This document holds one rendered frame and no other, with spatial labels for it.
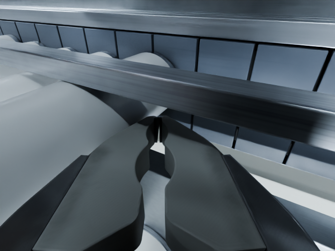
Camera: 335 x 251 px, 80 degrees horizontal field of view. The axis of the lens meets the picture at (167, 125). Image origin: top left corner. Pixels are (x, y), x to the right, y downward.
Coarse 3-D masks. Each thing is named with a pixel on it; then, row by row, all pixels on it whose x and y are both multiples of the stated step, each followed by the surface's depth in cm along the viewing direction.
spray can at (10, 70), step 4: (60, 48) 20; (64, 48) 20; (68, 48) 20; (72, 48) 21; (0, 64) 16; (0, 68) 15; (4, 68) 16; (8, 68) 16; (12, 68) 16; (16, 68) 16; (0, 72) 15; (4, 72) 15; (8, 72) 16; (12, 72) 16; (16, 72) 16; (20, 72) 16; (0, 76) 15; (4, 76) 15
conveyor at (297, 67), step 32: (0, 32) 26; (32, 32) 23; (64, 32) 20; (96, 32) 18; (128, 32) 17; (192, 64) 15; (224, 64) 14; (256, 64) 13; (288, 64) 12; (320, 64) 11; (224, 128) 16; (288, 160) 15; (320, 160) 14
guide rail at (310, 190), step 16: (160, 144) 16; (240, 160) 14; (256, 160) 14; (256, 176) 13; (272, 176) 13; (288, 176) 13; (304, 176) 13; (320, 176) 13; (272, 192) 13; (288, 192) 12; (304, 192) 12; (320, 192) 12; (320, 208) 12
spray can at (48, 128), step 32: (160, 64) 15; (32, 96) 9; (64, 96) 9; (96, 96) 10; (0, 128) 7; (32, 128) 8; (64, 128) 9; (96, 128) 10; (0, 160) 7; (32, 160) 7; (64, 160) 8; (0, 192) 7; (32, 192) 8; (0, 224) 7
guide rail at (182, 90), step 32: (32, 64) 11; (64, 64) 10; (96, 64) 9; (128, 64) 9; (128, 96) 8; (160, 96) 8; (192, 96) 7; (224, 96) 6; (256, 96) 6; (288, 96) 6; (320, 96) 6; (256, 128) 6; (288, 128) 6; (320, 128) 5
